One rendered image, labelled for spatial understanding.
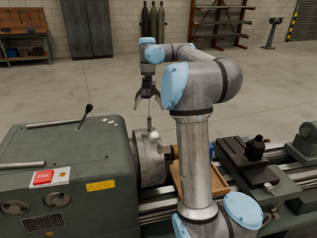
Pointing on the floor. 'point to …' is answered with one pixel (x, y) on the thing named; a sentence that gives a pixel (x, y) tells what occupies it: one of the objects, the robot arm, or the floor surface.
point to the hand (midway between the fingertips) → (148, 111)
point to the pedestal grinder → (272, 31)
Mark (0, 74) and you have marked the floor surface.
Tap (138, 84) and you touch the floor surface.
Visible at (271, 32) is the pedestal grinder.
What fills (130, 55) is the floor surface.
